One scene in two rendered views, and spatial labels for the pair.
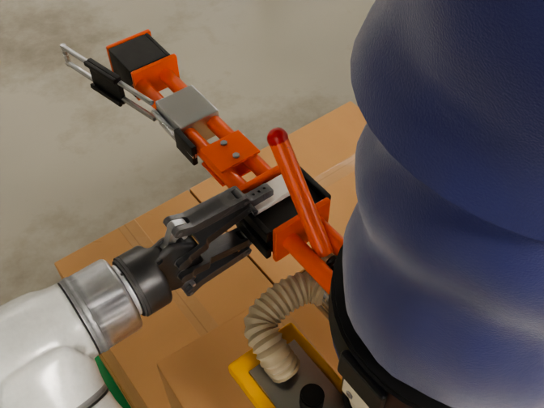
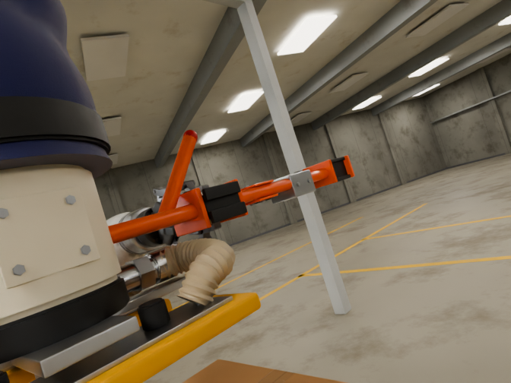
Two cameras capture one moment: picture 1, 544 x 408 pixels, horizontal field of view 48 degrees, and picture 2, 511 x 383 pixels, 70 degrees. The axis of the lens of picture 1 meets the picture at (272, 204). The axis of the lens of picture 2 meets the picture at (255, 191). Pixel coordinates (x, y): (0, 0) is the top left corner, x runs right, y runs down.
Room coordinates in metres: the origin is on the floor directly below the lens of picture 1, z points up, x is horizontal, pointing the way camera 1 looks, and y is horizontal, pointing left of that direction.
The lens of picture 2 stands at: (0.46, -0.58, 1.21)
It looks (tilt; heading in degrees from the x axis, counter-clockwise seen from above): 2 degrees up; 81
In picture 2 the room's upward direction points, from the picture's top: 18 degrees counter-clockwise
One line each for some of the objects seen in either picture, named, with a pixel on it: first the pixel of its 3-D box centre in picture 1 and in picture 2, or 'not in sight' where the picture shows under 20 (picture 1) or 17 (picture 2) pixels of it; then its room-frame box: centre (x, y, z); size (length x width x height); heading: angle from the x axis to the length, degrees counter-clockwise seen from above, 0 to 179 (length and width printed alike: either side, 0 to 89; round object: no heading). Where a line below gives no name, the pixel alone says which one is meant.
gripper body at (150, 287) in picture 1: (162, 269); (163, 223); (0.38, 0.12, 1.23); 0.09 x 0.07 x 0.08; 127
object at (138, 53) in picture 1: (143, 64); (328, 172); (0.75, 0.19, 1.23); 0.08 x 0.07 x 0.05; 37
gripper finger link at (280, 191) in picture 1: (270, 193); not in sight; (0.48, 0.00, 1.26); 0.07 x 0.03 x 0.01; 127
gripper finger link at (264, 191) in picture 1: (252, 193); (195, 186); (0.46, 0.02, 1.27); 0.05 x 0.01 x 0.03; 127
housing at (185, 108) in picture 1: (188, 117); (291, 186); (0.64, 0.12, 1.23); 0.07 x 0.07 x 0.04; 37
